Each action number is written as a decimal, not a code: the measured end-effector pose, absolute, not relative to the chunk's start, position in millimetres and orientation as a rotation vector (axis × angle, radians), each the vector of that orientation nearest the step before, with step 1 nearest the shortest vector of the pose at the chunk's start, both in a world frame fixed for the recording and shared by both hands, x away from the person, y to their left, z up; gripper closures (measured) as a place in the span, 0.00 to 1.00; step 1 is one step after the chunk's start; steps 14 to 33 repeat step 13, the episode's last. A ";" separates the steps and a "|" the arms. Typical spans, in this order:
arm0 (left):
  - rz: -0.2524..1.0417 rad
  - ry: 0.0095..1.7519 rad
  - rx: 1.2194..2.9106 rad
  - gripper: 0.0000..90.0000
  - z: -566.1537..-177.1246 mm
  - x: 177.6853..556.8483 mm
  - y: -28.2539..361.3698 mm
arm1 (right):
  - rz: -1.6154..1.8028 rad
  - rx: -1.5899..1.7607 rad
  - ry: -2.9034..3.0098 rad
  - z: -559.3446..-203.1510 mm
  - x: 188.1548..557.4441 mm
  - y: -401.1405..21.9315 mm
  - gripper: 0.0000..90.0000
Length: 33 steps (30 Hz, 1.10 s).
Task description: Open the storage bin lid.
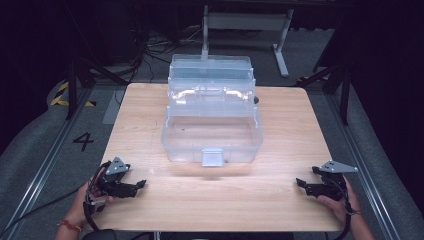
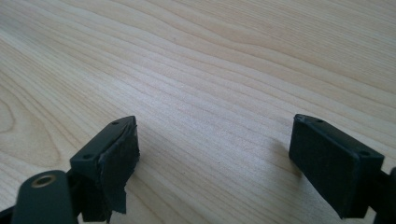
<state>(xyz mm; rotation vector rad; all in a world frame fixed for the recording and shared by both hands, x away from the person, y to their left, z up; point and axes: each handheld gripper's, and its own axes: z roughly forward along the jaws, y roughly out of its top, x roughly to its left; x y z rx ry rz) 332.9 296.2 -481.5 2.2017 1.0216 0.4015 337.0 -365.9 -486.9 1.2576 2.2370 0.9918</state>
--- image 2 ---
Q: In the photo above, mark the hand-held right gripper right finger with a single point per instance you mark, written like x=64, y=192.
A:
x=330, y=165

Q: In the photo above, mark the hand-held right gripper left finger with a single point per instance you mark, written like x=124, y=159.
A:
x=109, y=165

